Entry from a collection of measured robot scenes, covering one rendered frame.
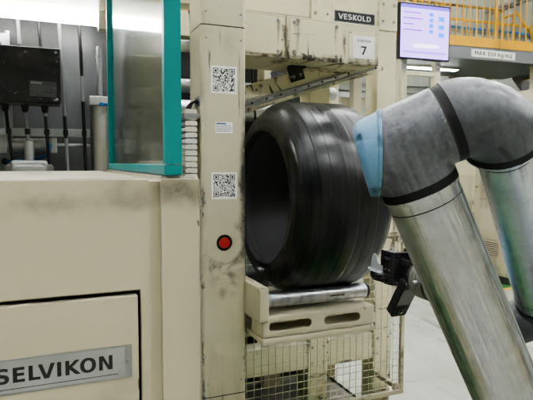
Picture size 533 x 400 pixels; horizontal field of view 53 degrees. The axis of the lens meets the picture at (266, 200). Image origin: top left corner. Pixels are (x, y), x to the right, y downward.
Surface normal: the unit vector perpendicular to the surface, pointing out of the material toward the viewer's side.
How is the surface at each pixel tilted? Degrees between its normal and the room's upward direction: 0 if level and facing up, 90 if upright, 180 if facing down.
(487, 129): 111
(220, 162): 90
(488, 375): 107
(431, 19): 90
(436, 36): 90
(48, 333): 90
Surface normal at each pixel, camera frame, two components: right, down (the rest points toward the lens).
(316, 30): 0.38, 0.07
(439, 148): -0.02, 0.47
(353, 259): 0.32, 0.61
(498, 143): 0.07, 0.69
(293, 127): -0.44, -0.51
